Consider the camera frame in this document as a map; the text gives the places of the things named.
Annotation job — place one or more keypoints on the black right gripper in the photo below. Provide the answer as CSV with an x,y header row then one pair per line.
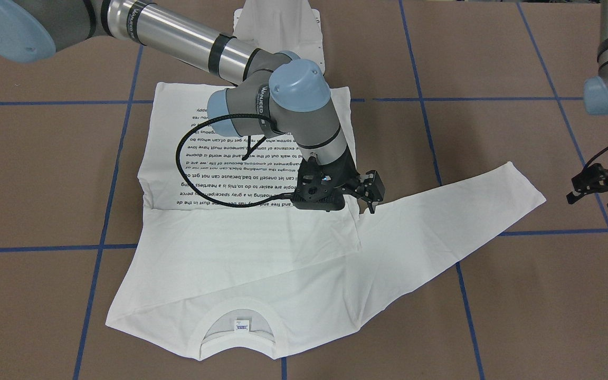
x,y
348,174

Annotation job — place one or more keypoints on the white long-sleeve printed shirt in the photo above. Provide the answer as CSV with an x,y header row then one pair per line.
x,y
279,280

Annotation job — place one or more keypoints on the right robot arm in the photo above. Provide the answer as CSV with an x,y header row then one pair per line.
x,y
273,94

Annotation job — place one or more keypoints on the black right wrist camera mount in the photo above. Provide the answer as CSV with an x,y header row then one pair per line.
x,y
314,190

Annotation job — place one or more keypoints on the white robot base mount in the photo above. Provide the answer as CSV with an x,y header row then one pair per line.
x,y
282,25

